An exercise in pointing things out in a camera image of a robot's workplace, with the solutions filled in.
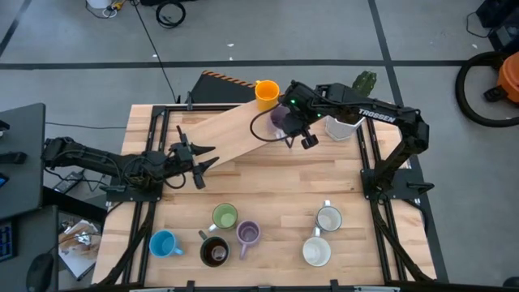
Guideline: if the orange mug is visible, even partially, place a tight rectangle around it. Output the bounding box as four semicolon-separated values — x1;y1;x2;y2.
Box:
254;79;281;113

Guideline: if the orange vacuum cleaner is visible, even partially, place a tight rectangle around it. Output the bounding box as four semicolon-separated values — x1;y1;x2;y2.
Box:
454;50;519;129
483;51;519;104

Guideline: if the green mug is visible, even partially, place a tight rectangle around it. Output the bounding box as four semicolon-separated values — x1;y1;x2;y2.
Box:
208;202;239;233

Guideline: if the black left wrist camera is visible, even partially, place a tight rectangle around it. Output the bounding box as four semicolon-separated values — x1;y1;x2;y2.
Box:
191;169;207;191

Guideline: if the black table frame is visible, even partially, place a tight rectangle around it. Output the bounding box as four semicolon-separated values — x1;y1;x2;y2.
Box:
99;103;447;292

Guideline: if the purple mug with white handle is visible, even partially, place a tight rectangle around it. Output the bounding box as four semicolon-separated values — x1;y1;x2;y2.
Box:
267;105;291;139

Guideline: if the lilac ribbed mug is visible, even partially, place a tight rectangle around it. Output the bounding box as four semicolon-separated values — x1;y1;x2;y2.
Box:
235;219;263;260

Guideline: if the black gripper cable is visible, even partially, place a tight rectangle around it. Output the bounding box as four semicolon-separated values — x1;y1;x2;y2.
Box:
250;108;293;144
161;172;187;191

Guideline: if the light blue mug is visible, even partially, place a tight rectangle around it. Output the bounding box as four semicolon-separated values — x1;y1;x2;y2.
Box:
148;230;185;259

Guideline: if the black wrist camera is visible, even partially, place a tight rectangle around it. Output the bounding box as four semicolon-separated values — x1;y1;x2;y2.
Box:
300;131;320;150
191;169;207;191

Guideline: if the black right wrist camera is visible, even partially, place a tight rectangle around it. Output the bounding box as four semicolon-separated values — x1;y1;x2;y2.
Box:
300;131;320;150

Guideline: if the black floor cable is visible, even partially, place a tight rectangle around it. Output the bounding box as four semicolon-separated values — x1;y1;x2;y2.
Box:
130;0;182;105
44;120;128;131

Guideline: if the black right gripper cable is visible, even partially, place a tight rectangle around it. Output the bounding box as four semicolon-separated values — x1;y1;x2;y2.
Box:
250;108;293;144

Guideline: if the black remote control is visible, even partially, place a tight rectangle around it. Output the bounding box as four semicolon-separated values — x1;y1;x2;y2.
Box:
52;172;84;195

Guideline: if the black computer mouse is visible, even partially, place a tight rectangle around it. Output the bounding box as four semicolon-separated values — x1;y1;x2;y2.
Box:
25;252;55;292

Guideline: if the black handset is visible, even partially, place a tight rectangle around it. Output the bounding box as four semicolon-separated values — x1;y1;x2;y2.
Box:
0;151;29;165

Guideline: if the plain white mug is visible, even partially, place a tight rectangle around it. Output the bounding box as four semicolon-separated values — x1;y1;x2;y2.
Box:
302;226;332;268

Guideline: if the blue and white patterned mug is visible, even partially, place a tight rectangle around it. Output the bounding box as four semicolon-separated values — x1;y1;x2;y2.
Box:
315;199;343;233

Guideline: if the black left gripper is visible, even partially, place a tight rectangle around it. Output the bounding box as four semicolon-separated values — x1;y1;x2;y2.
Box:
167;140;221;178

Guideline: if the black equipment case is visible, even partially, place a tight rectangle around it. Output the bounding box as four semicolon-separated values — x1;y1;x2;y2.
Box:
474;0;519;52

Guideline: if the black keypad device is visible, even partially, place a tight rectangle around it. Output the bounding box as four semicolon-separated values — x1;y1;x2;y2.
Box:
0;218;17;263

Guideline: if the crumpled paper bag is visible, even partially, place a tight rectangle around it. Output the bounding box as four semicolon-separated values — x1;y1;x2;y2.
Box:
58;218;102;281

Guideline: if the coiled black cable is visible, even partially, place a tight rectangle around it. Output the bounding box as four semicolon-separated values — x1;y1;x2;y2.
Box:
155;1;187;29

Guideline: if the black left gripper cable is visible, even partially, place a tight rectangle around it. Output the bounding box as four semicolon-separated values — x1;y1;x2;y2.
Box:
161;172;187;191

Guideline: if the wooden shelf with black legs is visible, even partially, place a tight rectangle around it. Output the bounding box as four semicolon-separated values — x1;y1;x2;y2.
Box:
176;97;301;171

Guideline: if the black panel with striped edge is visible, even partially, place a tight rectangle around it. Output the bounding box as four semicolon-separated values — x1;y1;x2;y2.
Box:
189;70;260;105

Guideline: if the black desk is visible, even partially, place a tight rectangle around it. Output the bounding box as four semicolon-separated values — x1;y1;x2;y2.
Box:
0;102;60;292

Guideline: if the white hexagonal planter pot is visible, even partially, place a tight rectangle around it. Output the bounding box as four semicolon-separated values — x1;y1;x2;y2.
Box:
324;115;366;142

